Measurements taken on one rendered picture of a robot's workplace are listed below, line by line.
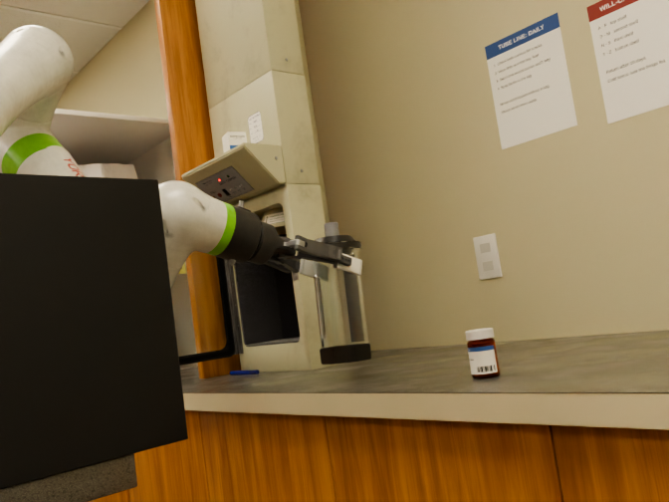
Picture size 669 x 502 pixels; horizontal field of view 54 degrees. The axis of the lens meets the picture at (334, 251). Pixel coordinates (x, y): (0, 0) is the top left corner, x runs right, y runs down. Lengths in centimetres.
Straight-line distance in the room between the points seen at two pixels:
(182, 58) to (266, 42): 38
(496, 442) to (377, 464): 25
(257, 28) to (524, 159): 77
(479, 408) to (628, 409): 20
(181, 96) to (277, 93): 39
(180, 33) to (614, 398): 167
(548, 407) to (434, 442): 23
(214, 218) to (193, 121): 98
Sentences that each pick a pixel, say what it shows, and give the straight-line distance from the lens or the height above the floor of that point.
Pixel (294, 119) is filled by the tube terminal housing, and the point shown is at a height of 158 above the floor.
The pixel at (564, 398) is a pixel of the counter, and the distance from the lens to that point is 85.
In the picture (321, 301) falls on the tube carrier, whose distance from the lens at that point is 125.
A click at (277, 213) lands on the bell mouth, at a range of 177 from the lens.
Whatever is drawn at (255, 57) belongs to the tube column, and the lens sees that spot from 183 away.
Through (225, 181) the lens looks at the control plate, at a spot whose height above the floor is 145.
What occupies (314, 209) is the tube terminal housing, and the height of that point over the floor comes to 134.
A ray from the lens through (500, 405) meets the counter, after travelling 90.
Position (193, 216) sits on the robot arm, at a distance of 105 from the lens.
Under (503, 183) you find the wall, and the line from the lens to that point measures 175.
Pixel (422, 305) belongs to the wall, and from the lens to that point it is 193.
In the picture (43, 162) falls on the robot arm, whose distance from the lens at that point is 129.
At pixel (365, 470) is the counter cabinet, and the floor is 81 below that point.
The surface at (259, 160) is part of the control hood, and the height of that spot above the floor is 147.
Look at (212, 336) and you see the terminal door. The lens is 186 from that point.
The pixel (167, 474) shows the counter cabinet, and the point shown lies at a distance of 178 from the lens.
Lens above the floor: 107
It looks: 5 degrees up
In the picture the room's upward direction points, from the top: 8 degrees counter-clockwise
